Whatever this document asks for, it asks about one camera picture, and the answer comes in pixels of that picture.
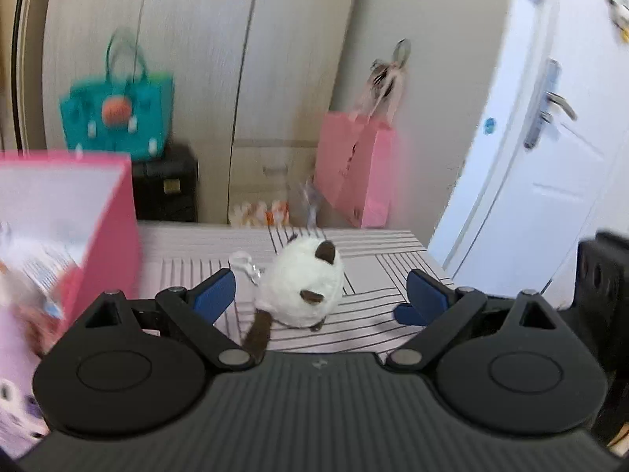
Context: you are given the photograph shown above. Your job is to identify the white brown plush toy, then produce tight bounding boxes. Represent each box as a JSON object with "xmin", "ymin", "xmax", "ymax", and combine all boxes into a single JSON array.
[{"xmin": 242, "ymin": 236, "xmax": 344, "ymax": 362}]

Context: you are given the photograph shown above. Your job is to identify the blue wet wipes pack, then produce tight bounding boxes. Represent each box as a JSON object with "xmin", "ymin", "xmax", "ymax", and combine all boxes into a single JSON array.
[{"xmin": 1, "ymin": 222, "xmax": 79, "ymax": 320}]

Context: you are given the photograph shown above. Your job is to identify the purple plush toy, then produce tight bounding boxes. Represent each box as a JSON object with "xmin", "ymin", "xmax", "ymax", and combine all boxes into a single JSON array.
[{"xmin": 0, "ymin": 308, "xmax": 49, "ymax": 458}]

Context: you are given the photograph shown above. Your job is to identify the striped pink table cloth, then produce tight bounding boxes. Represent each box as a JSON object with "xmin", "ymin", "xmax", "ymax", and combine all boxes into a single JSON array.
[{"xmin": 139, "ymin": 223, "xmax": 454, "ymax": 358}]

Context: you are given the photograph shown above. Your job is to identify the black suitcase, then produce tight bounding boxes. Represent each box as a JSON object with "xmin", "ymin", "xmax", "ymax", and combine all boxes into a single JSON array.
[{"xmin": 132, "ymin": 143, "xmax": 198, "ymax": 223}]

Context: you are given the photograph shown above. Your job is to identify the white door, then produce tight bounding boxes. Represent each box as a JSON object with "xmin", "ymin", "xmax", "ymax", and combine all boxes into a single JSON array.
[{"xmin": 443, "ymin": 0, "xmax": 628, "ymax": 296}]

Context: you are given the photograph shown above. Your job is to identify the pink cardboard box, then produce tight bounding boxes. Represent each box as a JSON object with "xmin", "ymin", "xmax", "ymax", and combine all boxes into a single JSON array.
[{"xmin": 1, "ymin": 151, "xmax": 142, "ymax": 328}]

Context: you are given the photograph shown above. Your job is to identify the pink paper gift bag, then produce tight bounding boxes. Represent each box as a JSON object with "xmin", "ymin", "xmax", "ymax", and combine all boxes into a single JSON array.
[{"xmin": 314, "ymin": 112, "xmax": 395, "ymax": 228}]

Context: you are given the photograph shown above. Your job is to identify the teal felt tote bag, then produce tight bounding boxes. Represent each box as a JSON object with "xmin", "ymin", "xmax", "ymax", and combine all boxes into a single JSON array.
[{"xmin": 60, "ymin": 28, "xmax": 175, "ymax": 162}]

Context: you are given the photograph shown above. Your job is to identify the beige wardrobe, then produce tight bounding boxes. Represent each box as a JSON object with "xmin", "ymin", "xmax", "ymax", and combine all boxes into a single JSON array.
[{"xmin": 9, "ymin": 0, "xmax": 514, "ymax": 239}]

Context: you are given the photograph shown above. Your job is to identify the silver door handle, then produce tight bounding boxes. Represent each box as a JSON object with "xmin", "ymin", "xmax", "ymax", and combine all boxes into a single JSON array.
[{"xmin": 522, "ymin": 59, "xmax": 578, "ymax": 150}]

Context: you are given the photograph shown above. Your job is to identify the pink hanging item with strap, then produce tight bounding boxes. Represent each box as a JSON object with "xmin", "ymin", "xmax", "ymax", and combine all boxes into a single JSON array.
[{"xmin": 351, "ymin": 39, "xmax": 412, "ymax": 125}]

